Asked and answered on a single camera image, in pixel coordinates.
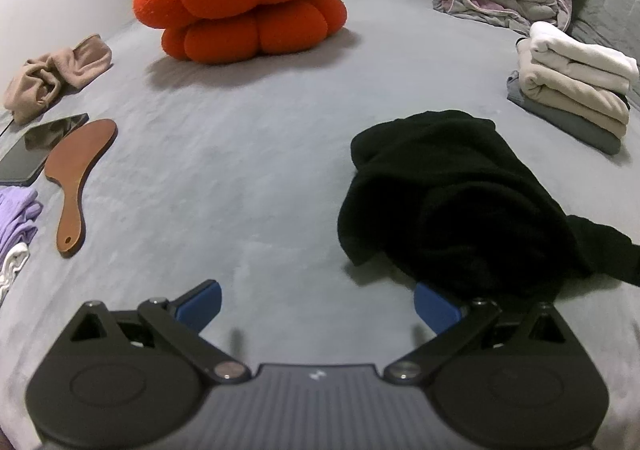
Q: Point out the black tablet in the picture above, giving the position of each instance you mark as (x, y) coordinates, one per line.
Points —
(40, 145)

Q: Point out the black garment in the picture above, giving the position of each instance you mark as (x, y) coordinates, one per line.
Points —
(450, 200)

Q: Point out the beige folded garment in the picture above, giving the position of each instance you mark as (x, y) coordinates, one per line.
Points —
(575, 109)
(560, 80)

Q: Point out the grey folded garment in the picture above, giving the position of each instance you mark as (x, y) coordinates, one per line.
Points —
(565, 124)

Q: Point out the light grey bed sheet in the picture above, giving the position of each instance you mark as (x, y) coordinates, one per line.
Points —
(250, 155)

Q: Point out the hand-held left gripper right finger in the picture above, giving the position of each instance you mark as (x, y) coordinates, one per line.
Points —
(435, 310)

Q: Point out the brown wooden hand mirror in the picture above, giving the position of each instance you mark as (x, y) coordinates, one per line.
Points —
(82, 150)

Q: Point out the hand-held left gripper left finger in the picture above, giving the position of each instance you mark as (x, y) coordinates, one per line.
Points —
(202, 305)

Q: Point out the beige crumpled cloth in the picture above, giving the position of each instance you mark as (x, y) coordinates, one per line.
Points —
(55, 72)

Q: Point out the dark grey blanket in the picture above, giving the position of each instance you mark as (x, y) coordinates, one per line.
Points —
(610, 5)

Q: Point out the small white cloth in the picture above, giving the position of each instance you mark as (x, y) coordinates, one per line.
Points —
(11, 265)

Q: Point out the lilac cloth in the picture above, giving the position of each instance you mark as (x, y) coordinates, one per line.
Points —
(15, 215)

